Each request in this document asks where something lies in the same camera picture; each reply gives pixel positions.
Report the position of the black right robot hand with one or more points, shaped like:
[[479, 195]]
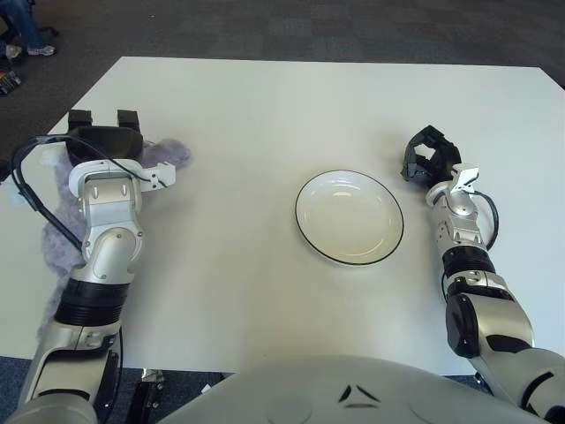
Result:
[[443, 163]]

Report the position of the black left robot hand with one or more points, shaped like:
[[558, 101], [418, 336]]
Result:
[[106, 143]]

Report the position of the purple plush bunny doll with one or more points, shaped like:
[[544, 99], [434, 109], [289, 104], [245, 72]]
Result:
[[172, 152]]

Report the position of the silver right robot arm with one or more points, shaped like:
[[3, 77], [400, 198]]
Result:
[[463, 212]]

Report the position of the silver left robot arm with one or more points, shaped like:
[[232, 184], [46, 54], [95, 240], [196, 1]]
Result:
[[110, 247]]

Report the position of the white plate with black rim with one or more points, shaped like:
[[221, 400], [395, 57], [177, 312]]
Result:
[[348, 216]]

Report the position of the white sneaker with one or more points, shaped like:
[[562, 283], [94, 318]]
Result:
[[42, 50], [12, 52]]

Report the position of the black office chair base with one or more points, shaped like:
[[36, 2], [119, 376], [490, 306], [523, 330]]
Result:
[[49, 31]]

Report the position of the person leg in blue jeans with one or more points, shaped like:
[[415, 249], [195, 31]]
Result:
[[24, 22]]

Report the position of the silver robot torso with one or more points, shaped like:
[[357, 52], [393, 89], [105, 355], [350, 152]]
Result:
[[309, 388]]

